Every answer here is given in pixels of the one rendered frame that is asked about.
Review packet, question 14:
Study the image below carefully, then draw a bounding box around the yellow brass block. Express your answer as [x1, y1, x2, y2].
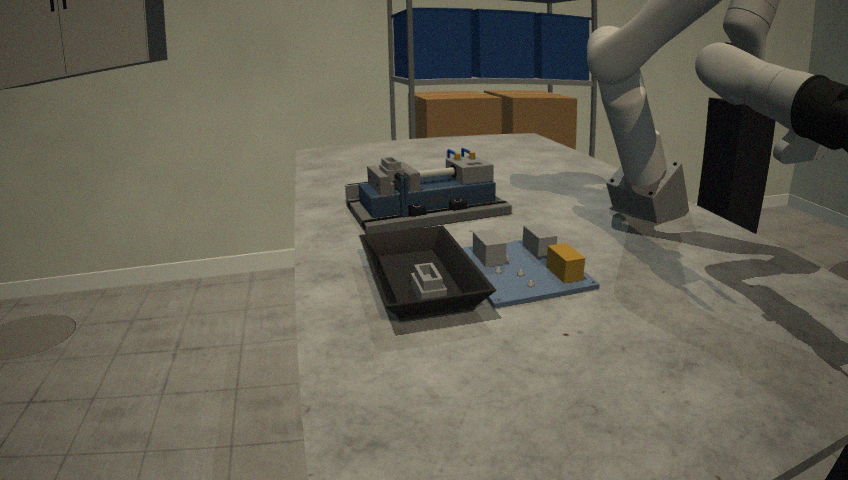
[546, 243, 585, 283]

